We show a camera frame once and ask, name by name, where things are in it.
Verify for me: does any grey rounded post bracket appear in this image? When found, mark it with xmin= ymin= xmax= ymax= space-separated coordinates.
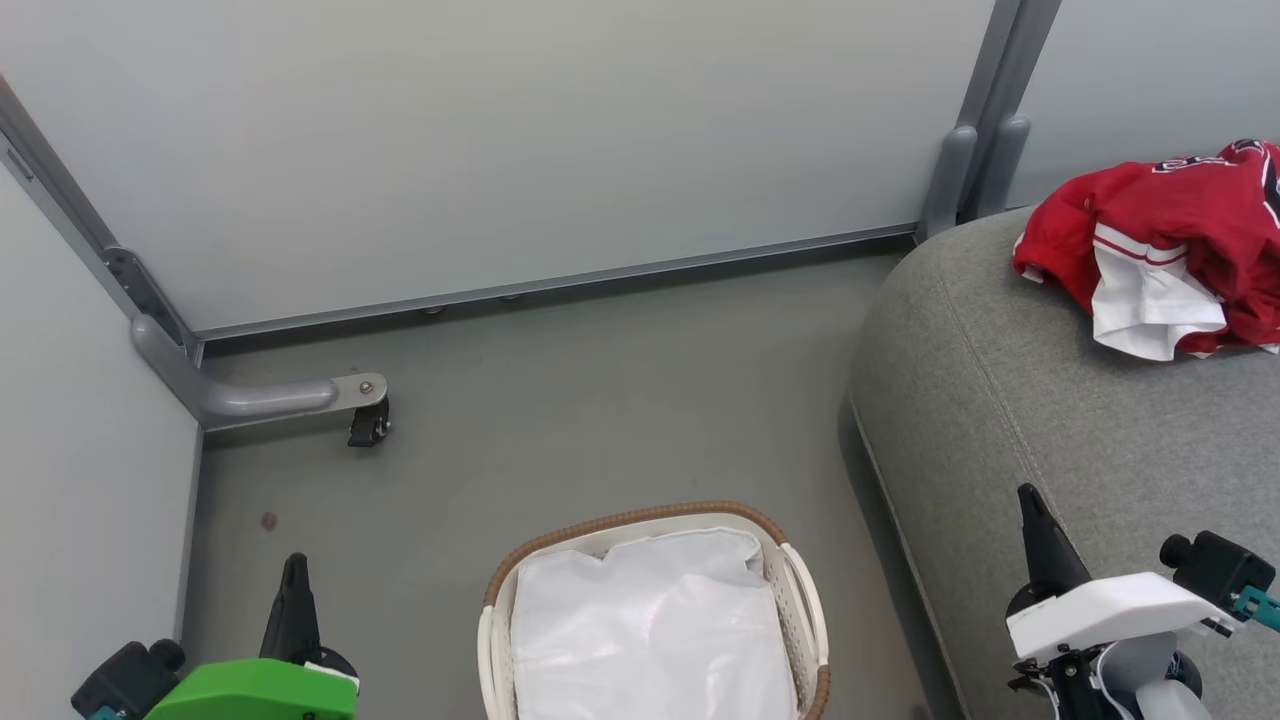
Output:
xmin=916 ymin=124 xmax=978 ymax=243
xmin=974 ymin=114 xmax=1032 ymax=219

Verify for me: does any red Bulls basketball jersey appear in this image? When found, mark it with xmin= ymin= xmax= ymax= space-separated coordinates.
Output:
xmin=1012 ymin=138 xmax=1280 ymax=363

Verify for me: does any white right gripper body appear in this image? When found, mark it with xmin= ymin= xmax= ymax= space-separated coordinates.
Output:
xmin=1004 ymin=571 xmax=1237 ymax=662

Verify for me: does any grey slanted partition post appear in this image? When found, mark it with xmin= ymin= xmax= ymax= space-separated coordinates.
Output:
xmin=0 ymin=72 xmax=203 ymax=363

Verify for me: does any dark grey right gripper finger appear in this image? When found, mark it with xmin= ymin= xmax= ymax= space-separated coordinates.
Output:
xmin=1015 ymin=483 xmax=1094 ymax=603

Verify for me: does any white cloth garment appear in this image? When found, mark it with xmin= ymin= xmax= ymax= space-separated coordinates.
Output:
xmin=510 ymin=527 xmax=801 ymax=720

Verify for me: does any grey metal floor rail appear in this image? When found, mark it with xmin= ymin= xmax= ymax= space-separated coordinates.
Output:
xmin=193 ymin=222 xmax=917 ymax=343

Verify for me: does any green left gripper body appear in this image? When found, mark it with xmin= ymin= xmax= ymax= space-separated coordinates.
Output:
xmin=145 ymin=657 xmax=361 ymax=720

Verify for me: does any grey partition foot bar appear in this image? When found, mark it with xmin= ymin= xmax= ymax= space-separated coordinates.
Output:
xmin=130 ymin=315 xmax=391 ymax=433

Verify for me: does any white laundry basket brown rim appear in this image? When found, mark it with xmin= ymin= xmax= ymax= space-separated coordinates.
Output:
xmin=477 ymin=500 xmax=833 ymax=720

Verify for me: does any black caster wheel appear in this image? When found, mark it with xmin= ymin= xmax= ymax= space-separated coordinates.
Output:
xmin=347 ymin=395 xmax=393 ymax=449

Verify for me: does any grey upright partition post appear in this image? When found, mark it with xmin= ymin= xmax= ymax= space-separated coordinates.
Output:
xmin=955 ymin=0 xmax=1063 ymax=226

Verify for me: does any grey fabric sofa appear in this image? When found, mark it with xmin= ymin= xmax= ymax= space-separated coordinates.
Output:
xmin=848 ymin=205 xmax=1280 ymax=720

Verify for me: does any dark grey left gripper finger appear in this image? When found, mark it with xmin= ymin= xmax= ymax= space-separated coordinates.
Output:
xmin=258 ymin=552 xmax=324 ymax=665

